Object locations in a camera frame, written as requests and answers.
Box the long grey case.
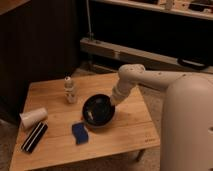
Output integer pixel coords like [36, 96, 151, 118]
[80, 38, 213, 80]

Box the black case handle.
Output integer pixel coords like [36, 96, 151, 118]
[177, 58, 209, 70]

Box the low wooden table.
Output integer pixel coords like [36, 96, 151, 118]
[9, 73, 160, 171]

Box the black striped box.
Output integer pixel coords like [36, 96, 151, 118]
[21, 122, 48, 153]

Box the black ceramic bowl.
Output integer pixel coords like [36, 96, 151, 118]
[82, 94, 115, 127]

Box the metal pole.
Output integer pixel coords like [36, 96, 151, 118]
[86, 0, 94, 41]

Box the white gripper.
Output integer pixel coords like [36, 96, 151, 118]
[110, 87, 129, 106]

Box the blue sponge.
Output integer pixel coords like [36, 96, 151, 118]
[72, 122, 89, 145]

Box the white paper cup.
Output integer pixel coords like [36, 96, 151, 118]
[20, 108, 48, 129]

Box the clear plastic bottle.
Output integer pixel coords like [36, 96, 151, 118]
[64, 76, 77, 104]

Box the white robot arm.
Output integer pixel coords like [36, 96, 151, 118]
[110, 64, 213, 171]

